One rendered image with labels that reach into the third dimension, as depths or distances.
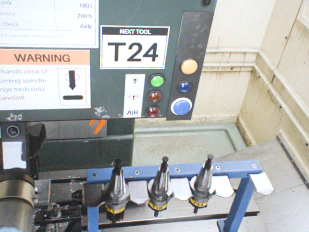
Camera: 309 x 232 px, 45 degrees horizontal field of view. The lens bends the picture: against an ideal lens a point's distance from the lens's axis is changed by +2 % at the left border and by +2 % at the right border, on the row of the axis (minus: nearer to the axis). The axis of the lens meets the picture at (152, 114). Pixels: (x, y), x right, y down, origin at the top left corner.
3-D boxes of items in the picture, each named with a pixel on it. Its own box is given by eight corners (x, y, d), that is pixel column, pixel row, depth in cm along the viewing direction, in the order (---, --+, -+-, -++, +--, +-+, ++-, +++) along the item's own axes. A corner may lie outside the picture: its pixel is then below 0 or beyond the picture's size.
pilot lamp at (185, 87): (191, 93, 61) (193, 82, 59) (178, 94, 60) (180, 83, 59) (190, 91, 61) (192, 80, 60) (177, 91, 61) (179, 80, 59)
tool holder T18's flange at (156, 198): (166, 182, 97) (167, 175, 95) (175, 200, 93) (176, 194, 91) (143, 187, 95) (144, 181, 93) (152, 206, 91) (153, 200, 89)
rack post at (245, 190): (242, 246, 119) (268, 185, 100) (226, 248, 118) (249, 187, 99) (231, 219, 126) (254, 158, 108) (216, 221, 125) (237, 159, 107)
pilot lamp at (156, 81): (163, 87, 59) (164, 76, 58) (150, 88, 59) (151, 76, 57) (162, 85, 59) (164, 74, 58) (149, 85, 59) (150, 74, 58)
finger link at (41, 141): (30, 127, 84) (16, 155, 77) (29, 121, 82) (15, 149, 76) (51, 130, 84) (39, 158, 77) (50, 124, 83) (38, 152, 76)
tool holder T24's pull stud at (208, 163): (209, 163, 91) (212, 153, 89) (212, 168, 90) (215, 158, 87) (203, 164, 90) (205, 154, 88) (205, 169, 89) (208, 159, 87)
